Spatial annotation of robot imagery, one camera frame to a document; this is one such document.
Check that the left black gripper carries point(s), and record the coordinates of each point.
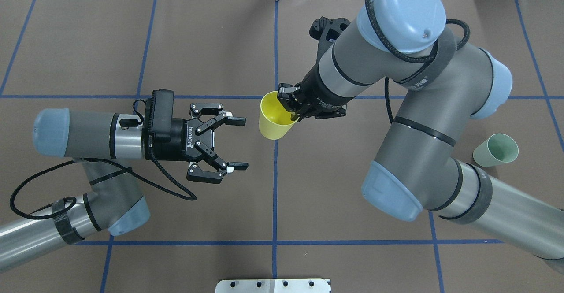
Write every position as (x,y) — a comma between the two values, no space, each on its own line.
(178,142)

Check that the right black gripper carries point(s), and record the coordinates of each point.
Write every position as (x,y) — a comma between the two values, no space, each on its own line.
(320,90)

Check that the yellow cup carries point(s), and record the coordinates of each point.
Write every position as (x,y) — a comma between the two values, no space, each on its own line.
(274,120)

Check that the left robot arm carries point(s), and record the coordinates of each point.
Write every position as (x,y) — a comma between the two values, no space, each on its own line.
(115,152)

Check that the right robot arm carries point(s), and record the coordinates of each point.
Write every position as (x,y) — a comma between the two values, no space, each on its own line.
(448,81)

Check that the green cup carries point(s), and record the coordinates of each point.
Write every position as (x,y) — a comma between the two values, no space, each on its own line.
(498,149)

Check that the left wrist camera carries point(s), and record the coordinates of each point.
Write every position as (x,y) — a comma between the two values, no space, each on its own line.
(159,115)

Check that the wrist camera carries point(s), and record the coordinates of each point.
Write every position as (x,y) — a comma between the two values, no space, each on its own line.
(159,115)
(327,29)

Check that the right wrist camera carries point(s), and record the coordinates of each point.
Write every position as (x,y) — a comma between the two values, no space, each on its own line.
(327,29)

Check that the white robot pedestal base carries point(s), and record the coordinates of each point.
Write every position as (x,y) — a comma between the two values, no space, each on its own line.
(296,285)

